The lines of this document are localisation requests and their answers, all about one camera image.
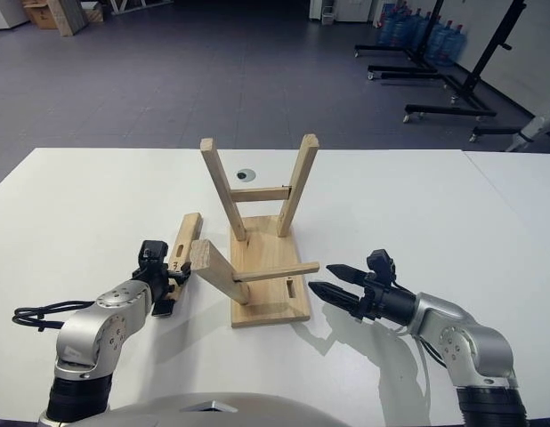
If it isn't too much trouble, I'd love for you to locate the black wheeled stand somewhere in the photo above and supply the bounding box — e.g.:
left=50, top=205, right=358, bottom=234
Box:
left=469, top=125, right=526, bottom=144
left=367, top=0, right=526, bottom=125
left=353, top=0, right=446, bottom=60

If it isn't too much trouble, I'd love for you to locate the black cable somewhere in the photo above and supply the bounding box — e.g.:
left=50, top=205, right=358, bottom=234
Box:
left=389, top=262, right=450, bottom=371
left=12, top=300, right=99, bottom=334

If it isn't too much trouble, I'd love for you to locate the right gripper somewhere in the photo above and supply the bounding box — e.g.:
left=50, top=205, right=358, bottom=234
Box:
left=307, top=263, right=418, bottom=328

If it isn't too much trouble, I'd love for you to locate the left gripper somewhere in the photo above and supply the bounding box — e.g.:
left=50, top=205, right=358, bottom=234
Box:
left=133, top=261, right=192, bottom=319

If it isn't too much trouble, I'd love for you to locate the silver stepladder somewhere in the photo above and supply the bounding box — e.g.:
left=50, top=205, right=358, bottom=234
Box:
left=507, top=94, right=550, bottom=154

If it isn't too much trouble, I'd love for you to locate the robot body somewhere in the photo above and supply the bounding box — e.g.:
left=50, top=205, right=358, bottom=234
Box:
left=99, top=391, right=350, bottom=427

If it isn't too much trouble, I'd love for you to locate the cardboard box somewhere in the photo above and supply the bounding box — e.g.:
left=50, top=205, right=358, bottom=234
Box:
left=22, top=0, right=59, bottom=30

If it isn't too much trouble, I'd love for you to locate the wooden crate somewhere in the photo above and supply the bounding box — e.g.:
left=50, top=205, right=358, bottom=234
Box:
left=47, top=0, right=88, bottom=37

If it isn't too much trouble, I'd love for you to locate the wooden seat board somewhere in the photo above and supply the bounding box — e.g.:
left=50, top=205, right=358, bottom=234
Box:
left=229, top=214, right=312, bottom=330

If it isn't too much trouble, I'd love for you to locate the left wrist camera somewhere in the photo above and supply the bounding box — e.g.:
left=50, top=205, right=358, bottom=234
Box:
left=138, top=239, right=170, bottom=268

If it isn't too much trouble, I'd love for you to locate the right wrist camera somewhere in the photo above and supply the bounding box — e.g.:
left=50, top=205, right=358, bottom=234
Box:
left=367, top=249, right=397, bottom=282

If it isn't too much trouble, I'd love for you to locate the wooden cross bar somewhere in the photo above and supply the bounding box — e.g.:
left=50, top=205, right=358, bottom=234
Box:
left=233, top=262, right=321, bottom=284
left=230, top=185, right=295, bottom=203

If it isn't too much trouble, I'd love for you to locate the wooden leg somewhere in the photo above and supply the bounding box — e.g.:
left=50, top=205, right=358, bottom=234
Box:
left=189, top=238, right=252, bottom=306
left=199, top=137, right=247, bottom=244
left=164, top=212, right=203, bottom=309
left=276, top=133, right=321, bottom=238

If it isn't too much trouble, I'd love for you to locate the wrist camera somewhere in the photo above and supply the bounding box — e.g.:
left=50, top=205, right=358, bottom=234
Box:
left=138, top=239, right=170, bottom=268
left=367, top=249, right=397, bottom=282

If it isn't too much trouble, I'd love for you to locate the blue water bottle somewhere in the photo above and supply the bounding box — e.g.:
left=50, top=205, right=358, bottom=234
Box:
left=425, top=18, right=454, bottom=61
left=437, top=24, right=468, bottom=68
left=376, top=12, right=408, bottom=46

